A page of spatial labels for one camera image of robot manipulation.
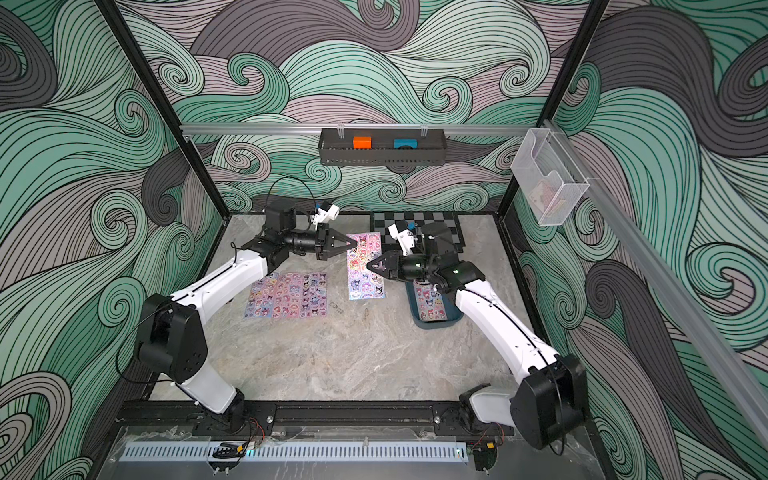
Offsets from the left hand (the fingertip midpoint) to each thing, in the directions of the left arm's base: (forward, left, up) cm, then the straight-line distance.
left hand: (355, 243), depth 72 cm
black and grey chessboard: (+33, -6, -27) cm, 43 cm away
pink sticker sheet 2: (0, +33, -30) cm, 44 cm away
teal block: (+38, -12, +5) cm, 40 cm away
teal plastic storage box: (-4, -30, -30) cm, 43 cm away
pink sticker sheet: (-9, -2, -4) cm, 10 cm away
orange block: (+38, 0, +5) cm, 38 cm away
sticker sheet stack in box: (-1, -23, -29) cm, 36 cm away
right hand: (-4, -4, -5) cm, 7 cm away
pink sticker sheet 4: (0, +15, -30) cm, 33 cm away
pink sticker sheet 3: (+1, +24, -29) cm, 38 cm away
